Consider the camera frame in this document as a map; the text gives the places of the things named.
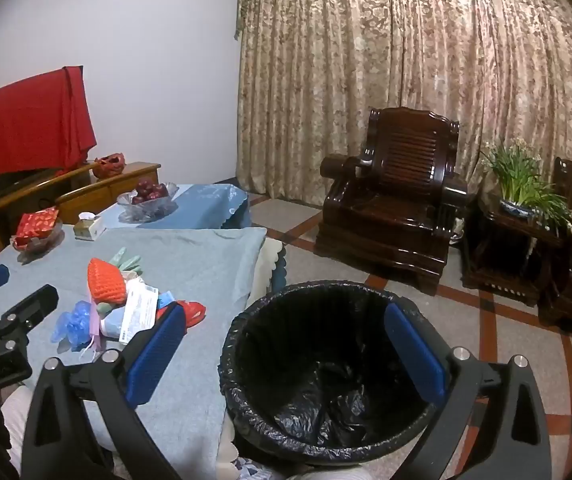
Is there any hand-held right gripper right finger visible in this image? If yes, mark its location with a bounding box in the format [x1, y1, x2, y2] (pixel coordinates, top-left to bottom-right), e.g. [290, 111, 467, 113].
[383, 301, 552, 480]

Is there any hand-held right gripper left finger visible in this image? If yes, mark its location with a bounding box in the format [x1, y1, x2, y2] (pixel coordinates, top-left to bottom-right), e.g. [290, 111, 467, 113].
[20, 301, 191, 480]

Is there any blue disposable plastic glove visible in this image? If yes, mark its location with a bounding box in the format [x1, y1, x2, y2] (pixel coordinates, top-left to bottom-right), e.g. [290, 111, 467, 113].
[55, 300, 98, 353]

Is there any white paper packet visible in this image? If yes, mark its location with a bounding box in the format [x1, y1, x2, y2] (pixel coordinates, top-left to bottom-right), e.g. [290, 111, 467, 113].
[118, 282, 160, 346]

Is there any pale face mask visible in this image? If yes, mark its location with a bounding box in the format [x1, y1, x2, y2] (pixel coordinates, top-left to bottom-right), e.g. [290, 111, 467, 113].
[80, 305, 128, 361]

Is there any red plastic wrapper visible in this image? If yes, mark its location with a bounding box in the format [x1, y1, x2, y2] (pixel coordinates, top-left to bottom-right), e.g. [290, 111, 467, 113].
[156, 300, 207, 328]

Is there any orange foam fruit net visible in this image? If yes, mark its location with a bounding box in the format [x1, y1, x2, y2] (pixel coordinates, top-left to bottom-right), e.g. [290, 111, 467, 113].
[87, 257, 129, 307]

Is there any trash bin with black bag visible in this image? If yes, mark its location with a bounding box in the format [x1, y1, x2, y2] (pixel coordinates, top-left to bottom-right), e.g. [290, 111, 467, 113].
[217, 280, 461, 466]

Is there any red patterned packet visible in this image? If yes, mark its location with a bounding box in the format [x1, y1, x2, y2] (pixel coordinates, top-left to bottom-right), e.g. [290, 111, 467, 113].
[14, 206, 62, 251]

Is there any tissue box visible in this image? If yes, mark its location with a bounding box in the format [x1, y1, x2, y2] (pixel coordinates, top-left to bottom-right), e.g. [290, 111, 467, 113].
[72, 211, 108, 242]

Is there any black television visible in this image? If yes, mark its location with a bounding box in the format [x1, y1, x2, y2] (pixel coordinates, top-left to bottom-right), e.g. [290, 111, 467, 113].
[0, 162, 74, 206]

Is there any dark wooden side table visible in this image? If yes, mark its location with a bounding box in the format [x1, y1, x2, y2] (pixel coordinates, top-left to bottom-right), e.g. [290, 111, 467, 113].
[460, 195, 572, 308]

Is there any glass fruit bowl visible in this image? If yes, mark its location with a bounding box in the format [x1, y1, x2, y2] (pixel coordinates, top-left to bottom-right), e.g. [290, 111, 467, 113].
[116, 182, 181, 223]

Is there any cream scalloped cloth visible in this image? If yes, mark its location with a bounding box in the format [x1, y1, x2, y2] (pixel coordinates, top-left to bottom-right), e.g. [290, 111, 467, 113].
[253, 237, 289, 296]

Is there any red woven basket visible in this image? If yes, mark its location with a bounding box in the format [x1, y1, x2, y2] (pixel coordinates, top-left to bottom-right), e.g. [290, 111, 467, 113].
[92, 152, 127, 179]

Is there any wooden cabinet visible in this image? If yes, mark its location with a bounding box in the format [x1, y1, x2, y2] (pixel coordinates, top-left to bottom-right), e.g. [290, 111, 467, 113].
[0, 161, 161, 278]

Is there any blue tablecloth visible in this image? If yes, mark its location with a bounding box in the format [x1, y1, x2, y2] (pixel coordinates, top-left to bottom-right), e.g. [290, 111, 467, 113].
[98, 182, 254, 233]

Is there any pile of red apples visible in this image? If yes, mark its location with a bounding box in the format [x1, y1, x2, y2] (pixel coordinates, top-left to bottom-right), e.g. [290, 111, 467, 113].
[131, 178, 170, 206]

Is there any red cloth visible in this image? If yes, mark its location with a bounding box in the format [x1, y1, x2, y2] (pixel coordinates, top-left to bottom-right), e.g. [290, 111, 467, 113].
[0, 65, 98, 250]

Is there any potted green plant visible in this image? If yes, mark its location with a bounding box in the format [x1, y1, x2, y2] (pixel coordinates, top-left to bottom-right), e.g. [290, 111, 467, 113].
[480, 137, 572, 236]

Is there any beige patterned curtain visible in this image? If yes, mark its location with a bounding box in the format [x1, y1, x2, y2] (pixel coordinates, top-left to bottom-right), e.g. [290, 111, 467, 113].
[236, 0, 572, 211]

